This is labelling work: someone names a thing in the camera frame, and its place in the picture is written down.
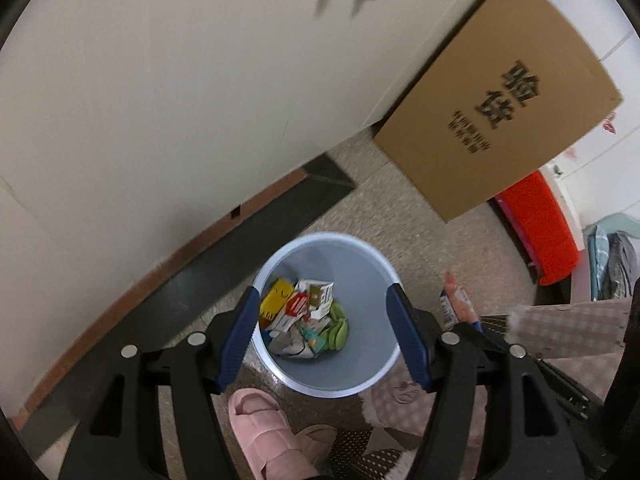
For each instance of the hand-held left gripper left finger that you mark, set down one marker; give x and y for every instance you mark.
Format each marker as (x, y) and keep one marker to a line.
(240, 340)

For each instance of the pink plastic packet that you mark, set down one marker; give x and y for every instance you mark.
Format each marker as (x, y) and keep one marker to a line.
(460, 300)

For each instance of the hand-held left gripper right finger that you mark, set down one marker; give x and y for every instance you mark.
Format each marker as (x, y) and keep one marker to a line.
(407, 340)

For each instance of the large cardboard box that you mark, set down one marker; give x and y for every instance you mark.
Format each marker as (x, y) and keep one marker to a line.
(475, 60)

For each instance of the white wardrobe doors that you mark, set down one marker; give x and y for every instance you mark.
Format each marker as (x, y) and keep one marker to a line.
(620, 170)

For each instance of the white wrapper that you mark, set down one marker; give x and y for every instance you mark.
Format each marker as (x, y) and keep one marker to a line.
(292, 345)

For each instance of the yellow carton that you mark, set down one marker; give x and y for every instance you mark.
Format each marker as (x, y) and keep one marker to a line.
(277, 300)

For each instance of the red stool white top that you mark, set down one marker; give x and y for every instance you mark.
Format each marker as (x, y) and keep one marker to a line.
(540, 230)

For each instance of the pale blue waste bin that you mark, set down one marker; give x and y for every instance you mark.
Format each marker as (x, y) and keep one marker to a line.
(350, 280)

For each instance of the striped pillow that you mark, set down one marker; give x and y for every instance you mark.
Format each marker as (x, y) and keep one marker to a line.
(595, 265)

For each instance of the pink butterfly sticker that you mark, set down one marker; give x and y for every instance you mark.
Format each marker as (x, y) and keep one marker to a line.
(609, 123)

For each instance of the teal bunk bed frame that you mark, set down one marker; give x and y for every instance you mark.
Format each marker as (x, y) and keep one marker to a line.
(617, 222)

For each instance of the white red carton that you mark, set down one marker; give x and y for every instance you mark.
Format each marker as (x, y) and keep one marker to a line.
(292, 307)

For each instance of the pink flower sticker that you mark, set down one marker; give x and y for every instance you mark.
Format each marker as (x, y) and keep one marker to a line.
(570, 152)

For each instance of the pink slipper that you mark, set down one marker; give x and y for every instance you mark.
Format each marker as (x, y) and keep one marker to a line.
(317, 440)
(265, 430)

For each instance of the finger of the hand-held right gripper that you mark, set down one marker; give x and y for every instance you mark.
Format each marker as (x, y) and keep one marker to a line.
(631, 340)

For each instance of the cream cabinet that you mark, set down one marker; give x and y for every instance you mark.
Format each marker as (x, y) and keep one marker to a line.
(175, 110)

